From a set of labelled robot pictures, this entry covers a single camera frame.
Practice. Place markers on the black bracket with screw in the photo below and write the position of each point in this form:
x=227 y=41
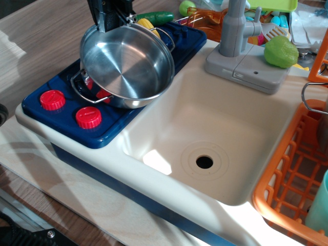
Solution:
x=54 y=237

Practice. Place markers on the light green toy pepper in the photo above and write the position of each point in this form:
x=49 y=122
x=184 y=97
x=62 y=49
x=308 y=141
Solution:
x=280 y=52

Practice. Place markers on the cream toy sink unit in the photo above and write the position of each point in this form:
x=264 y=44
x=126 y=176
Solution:
x=199 y=149

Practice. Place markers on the red left stove knob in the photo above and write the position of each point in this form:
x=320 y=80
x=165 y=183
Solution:
x=52 y=100

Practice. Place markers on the orange transparent container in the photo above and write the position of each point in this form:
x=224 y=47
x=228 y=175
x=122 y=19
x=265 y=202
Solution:
x=208 y=21

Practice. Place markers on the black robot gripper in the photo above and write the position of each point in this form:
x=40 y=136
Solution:
x=108 y=15

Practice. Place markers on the lime green tray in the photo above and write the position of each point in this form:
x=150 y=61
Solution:
x=286 y=6

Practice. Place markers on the orange dish rack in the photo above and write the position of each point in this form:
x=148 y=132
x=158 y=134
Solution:
x=289 y=184

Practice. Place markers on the small green toy fruit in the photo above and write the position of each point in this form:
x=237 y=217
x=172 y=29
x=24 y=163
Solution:
x=184 y=6

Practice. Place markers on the grey toy faucet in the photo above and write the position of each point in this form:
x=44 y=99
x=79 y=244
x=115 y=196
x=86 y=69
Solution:
x=237 y=60

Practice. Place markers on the red right stove knob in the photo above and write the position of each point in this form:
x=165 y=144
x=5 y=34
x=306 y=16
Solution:
x=88 y=117

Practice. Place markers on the green toy cucumber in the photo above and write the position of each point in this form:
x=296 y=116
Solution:
x=157 y=18

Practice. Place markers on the stainless steel pan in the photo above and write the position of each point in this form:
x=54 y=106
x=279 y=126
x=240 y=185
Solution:
x=130 y=63

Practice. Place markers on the blue toy stove top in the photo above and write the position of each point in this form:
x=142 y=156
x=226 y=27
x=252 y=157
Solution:
x=63 y=120

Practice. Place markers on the yellow toy corn cob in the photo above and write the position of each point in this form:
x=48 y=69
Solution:
x=147 y=24

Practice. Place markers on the teal plastic cup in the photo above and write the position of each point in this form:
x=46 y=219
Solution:
x=316 y=218

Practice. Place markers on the white toy spatula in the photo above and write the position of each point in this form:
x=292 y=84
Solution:
x=271 y=30

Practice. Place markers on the red stove knob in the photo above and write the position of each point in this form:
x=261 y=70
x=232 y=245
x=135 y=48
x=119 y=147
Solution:
x=52 y=100
x=88 y=117

